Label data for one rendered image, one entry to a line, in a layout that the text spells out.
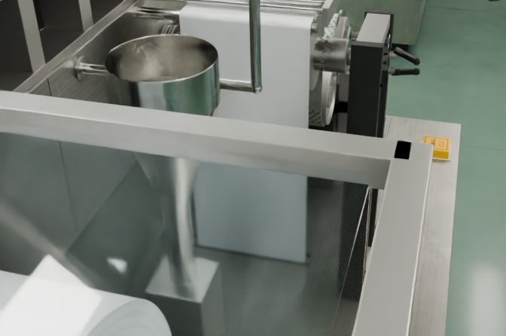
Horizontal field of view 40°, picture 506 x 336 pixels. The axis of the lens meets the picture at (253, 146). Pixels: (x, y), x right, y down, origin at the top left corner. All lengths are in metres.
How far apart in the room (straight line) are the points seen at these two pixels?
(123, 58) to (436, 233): 0.91
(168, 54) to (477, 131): 2.98
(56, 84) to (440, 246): 0.89
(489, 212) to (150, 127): 2.73
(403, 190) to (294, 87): 0.77
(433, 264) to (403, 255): 1.07
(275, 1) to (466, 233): 2.01
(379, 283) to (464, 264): 2.51
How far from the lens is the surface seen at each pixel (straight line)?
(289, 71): 1.24
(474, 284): 2.85
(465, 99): 4.10
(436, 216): 1.65
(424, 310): 1.42
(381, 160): 0.54
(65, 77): 1.11
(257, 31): 1.00
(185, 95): 0.82
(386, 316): 0.41
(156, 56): 0.94
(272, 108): 1.29
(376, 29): 1.17
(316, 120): 1.48
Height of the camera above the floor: 1.89
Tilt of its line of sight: 32 degrees down
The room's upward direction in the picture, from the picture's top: 2 degrees counter-clockwise
